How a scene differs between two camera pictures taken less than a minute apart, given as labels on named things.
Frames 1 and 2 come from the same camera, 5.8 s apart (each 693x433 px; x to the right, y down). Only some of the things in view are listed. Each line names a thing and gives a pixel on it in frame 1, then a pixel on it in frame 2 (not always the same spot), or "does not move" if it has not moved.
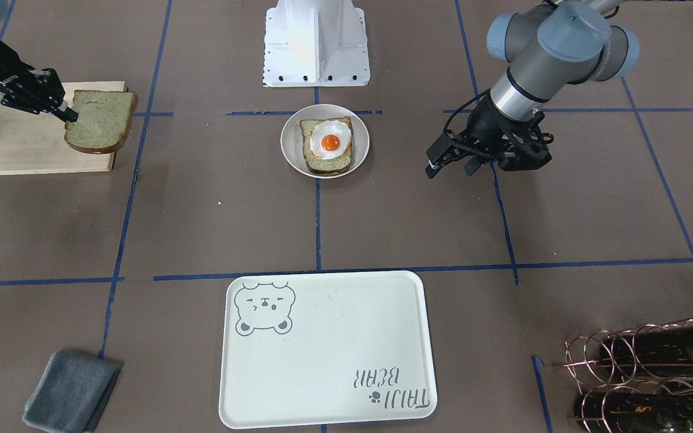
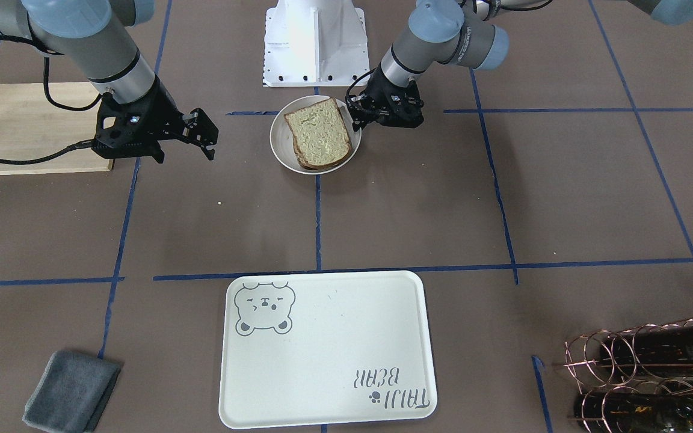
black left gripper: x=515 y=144 -> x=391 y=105
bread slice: x=103 y=122 -> x=319 y=133
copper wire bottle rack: x=668 y=376 does not move
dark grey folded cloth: x=71 y=393 does not move
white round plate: x=292 y=140 -> x=283 y=142
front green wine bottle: x=655 y=413 does not move
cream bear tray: x=319 y=348 does not move
